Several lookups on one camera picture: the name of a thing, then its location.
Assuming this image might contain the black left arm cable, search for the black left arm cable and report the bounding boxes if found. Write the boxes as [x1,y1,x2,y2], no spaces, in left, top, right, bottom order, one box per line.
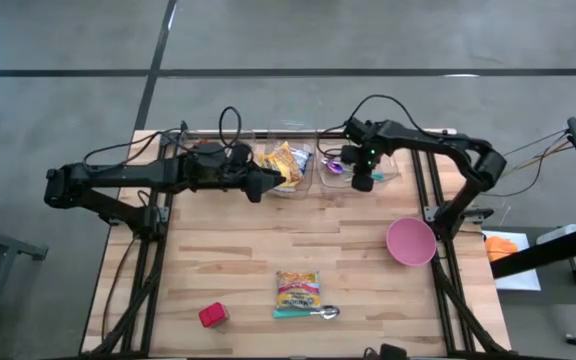
[82,105,244,166]

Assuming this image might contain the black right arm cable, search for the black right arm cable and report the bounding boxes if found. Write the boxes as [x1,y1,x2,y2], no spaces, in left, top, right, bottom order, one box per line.
[315,93,449,159]

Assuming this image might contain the yellow ramen packet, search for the yellow ramen packet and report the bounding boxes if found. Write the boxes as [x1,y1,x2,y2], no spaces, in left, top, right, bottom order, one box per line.
[257,140,305,189]

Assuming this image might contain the red band ramen packet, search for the red band ramen packet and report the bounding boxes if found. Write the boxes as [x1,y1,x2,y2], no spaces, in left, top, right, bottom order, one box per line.
[275,269,323,309]

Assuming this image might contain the clear plastic bin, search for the clear plastic bin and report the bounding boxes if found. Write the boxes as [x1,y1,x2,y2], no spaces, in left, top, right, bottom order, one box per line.
[261,119,319,200]
[316,144,402,190]
[176,128,258,187]

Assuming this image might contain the pink bowl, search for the pink bowl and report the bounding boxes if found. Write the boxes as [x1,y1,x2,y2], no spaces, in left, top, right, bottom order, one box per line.
[385,216,438,267]

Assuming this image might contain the black device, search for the black device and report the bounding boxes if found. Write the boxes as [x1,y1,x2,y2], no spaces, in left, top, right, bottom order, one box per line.
[365,343,409,360]

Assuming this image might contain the red pink small box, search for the red pink small box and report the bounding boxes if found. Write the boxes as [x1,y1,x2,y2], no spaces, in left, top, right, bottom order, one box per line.
[198,301,230,329]

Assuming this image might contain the black beam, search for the black beam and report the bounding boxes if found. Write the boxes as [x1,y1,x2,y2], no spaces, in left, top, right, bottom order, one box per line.
[490,221,576,280]

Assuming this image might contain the white paper sheet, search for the white paper sheet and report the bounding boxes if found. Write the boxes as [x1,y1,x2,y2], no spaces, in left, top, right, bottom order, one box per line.
[481,229,543,293]

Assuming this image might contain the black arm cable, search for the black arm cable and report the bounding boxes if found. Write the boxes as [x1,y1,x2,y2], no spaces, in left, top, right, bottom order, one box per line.
[315,93,449,159]
[82,105,244,166]

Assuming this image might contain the blue ramen packet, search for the blue ramen packet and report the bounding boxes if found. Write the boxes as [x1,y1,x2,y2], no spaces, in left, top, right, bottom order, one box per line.
[292,148,315,174]

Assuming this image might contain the purple spoon teal handle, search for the purple spoon teal handle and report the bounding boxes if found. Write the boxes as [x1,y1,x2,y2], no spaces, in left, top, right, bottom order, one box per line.
[321,158,347,177]

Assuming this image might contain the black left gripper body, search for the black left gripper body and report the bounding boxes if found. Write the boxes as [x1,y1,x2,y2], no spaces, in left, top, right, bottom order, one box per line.
[182,142,258,195]

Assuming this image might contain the white container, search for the white container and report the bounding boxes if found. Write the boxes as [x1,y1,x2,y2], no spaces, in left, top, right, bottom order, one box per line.
[535,223,576,246]

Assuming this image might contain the orange cloth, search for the orange cloth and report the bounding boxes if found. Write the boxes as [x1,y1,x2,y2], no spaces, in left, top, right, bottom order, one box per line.
[484,235,520,263]

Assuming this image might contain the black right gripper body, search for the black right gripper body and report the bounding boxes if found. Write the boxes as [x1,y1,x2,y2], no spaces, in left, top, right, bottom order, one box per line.
[341,118,387,175]

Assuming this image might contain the teal handled metal spoon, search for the teal handled metal spoon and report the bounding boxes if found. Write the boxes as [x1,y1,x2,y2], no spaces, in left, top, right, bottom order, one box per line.
[272,304,342,321]

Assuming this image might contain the black aluminium rig frame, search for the black aluminium rig frame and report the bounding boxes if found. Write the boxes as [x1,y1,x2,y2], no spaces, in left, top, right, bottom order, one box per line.
[80,128,514,359]

